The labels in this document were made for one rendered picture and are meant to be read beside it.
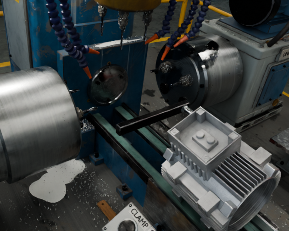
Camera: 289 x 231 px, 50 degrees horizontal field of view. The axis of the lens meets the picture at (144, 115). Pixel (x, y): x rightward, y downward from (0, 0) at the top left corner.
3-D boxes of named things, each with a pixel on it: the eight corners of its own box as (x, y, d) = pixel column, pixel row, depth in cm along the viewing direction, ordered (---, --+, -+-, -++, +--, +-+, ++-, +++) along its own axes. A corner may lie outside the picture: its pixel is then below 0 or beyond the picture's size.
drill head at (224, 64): (132, 97, 114) (139, 32, 100) (208, 74, 137) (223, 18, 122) (178, 135, 99) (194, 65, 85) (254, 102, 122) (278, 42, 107)
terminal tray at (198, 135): (170, 150, 74) (165, 132, 68) (203, 124, 77) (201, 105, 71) (206, 184, 66) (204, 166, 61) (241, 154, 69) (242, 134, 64)
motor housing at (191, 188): (166, 191, 84) (153, 152, 70) (217, 149, 89) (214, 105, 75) (221, 250, 72) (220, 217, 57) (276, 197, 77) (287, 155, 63)
